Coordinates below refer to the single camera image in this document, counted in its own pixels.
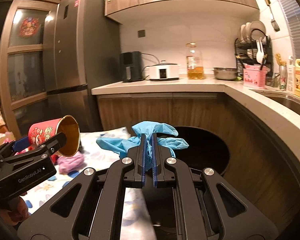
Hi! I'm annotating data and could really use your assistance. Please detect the pink plastic bag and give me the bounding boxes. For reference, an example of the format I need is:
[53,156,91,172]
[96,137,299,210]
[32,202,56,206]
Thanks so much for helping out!
[14,147,33,156]

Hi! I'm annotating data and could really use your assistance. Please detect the black air fryer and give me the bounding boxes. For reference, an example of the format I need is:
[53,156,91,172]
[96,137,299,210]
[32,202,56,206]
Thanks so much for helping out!
[119,51,143,82]

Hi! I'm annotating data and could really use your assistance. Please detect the purple glove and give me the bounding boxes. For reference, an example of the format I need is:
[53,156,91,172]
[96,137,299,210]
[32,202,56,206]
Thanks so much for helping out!
[58,154,85,174]

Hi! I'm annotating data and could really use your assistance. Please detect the wooden glass door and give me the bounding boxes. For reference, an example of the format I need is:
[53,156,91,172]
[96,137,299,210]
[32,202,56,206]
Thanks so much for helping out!
[0,0,65,136]

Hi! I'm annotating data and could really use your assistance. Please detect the red paper decoration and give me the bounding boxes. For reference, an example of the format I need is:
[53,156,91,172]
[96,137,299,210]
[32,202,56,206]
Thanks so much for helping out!
[20,17,41,38]

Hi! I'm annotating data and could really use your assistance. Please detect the kitchen counter with wooden cabinets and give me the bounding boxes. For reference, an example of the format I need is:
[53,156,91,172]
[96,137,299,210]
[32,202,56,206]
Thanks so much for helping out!
[91,77,300,230]

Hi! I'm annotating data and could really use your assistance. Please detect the cooking oil bottle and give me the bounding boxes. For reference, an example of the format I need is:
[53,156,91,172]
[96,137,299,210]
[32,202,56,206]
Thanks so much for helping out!
[186,43,205,80]

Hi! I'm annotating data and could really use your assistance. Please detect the black trash bin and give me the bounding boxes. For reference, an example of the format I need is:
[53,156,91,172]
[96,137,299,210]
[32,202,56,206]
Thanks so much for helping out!
[142,126,230,230]

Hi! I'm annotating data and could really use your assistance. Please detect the metal slotted spatula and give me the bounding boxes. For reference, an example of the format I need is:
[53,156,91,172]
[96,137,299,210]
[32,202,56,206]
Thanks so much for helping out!
[263,0,281,32]

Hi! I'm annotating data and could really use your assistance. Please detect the small white plate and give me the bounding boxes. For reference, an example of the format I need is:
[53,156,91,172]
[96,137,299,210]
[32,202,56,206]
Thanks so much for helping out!
[239,23,252,43]

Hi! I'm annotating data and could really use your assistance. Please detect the white rice cooker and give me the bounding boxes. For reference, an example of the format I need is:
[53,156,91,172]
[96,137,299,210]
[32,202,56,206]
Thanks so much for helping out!
[145,60,180,81]

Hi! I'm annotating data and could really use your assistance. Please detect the window blind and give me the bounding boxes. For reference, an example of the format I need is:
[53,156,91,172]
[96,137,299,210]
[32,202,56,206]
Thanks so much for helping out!
[267,0,300,63]

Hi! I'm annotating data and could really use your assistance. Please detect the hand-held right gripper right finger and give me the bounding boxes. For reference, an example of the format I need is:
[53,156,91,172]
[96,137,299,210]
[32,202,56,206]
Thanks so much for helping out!
[152,133,276,240]

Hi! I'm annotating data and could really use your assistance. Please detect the large white plate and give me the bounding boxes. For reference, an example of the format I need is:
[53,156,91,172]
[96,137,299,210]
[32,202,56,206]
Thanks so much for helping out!
[250,20,267,39]

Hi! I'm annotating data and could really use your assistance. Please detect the pink utensil holder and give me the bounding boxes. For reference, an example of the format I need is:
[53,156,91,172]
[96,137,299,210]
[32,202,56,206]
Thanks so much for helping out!
[242,64,267,88]

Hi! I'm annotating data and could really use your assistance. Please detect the white plastic bottle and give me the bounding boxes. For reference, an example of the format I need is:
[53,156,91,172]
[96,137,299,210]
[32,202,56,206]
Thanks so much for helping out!
[286,56,297,94]

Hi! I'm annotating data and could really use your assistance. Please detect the black power cable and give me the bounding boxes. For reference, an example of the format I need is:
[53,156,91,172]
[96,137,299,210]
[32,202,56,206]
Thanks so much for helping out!
[141,53,163,76]

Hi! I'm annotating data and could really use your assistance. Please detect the blue nitrile glove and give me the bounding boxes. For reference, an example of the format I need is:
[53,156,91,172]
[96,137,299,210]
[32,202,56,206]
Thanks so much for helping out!
[96,121,189,172]

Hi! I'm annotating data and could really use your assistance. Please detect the red paper cup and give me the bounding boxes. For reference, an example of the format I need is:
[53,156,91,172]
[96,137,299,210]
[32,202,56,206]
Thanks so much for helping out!
[28,115,80,157]

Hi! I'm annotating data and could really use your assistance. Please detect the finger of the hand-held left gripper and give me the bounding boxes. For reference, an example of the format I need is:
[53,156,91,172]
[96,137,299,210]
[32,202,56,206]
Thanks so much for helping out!
[0,132,67,166]
[0,139,31,162]

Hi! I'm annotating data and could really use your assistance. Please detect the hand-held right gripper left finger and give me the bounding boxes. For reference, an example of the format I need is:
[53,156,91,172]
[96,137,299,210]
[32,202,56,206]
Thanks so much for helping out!
[17,133,147,240]

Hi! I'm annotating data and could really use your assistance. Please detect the black dish rack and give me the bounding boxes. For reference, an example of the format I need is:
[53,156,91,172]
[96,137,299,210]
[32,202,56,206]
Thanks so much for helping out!
[234,34,274,81]

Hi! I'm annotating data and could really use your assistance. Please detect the steel basin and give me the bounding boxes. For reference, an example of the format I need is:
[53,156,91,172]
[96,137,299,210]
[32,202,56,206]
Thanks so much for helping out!
[213,67,238,81]

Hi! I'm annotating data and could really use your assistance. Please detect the silver green drink can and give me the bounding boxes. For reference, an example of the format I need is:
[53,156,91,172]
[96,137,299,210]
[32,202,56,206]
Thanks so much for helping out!
[279,65,288,91]

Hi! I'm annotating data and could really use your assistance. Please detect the steel sink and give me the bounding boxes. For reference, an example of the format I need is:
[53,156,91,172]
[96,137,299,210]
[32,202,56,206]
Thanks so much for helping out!
[257,91,300,120]

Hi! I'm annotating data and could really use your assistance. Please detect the dark steel refrigerator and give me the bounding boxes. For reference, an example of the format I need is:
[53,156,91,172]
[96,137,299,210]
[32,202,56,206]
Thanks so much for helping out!
[42,0,122,133]

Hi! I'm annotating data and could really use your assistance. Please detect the person's left hand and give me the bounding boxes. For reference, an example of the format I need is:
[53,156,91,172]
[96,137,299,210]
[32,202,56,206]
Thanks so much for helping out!
[5,192,28,227]

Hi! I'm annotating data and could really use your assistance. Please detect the pale cloth bundle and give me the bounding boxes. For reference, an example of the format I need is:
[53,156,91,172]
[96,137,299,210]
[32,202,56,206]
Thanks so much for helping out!
[0,130,15,143]

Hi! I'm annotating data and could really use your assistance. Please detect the blue floral bedsheet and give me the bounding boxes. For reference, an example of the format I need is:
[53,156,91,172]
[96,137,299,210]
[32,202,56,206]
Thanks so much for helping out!
[22,126,156,240]

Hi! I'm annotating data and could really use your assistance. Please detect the white rice paddle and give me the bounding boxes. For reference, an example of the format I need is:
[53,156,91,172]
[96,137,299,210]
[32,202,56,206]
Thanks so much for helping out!
[255,39,264,64]

